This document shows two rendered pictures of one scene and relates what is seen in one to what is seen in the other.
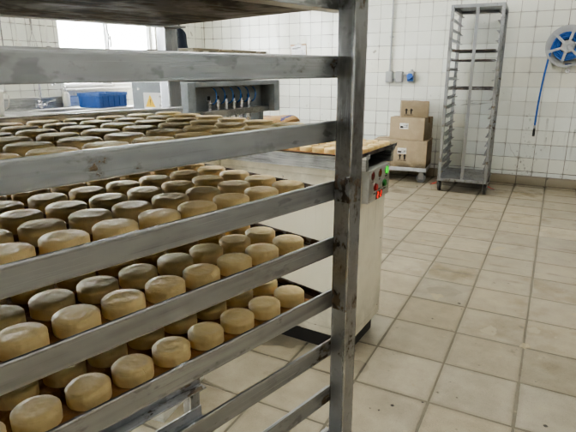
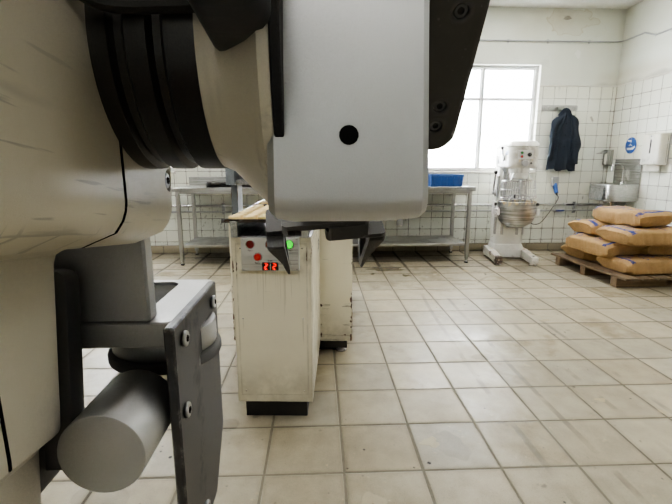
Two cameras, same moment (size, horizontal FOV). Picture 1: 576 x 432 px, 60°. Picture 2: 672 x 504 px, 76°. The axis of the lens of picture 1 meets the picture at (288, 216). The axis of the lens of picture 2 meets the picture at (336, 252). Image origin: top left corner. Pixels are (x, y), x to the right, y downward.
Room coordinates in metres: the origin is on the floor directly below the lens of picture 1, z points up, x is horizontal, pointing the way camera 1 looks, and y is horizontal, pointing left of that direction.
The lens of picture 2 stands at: (1.41, -2.04, 1.13)
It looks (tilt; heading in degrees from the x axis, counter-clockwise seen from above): 11 degrees down; 60
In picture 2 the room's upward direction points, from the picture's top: straight up
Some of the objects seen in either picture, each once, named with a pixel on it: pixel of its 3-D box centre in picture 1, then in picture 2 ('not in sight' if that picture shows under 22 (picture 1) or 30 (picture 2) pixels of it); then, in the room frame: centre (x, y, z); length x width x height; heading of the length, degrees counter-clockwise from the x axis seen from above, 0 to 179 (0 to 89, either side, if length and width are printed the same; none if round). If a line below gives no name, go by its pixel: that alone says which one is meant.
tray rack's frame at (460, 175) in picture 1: (471, 99); not in sight; (5.27, -1.91, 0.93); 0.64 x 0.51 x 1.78; 155
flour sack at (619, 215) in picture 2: (267, 122); (631, 216); (6.23, 0.26, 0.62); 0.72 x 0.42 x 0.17; 68
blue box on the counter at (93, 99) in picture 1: (103, 99); (443, 180); (5.19, 1.88, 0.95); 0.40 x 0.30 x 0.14; 155
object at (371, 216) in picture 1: (301, 239); (283, 300); (2.25, -0.06, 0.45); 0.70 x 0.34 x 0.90; 59
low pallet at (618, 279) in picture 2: not in sight; (618, 268); (6.24, 0.31, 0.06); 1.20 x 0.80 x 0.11; 64
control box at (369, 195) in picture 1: (375, 182); (270, 253); (2.07, -0.37, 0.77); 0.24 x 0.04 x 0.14; 149
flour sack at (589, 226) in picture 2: not in sight; (609, 226); (6.38, 0.53, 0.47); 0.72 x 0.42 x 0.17; 152
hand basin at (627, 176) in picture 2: not in sight; (617, 182); (6.99, 0.82, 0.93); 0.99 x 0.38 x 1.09; 62
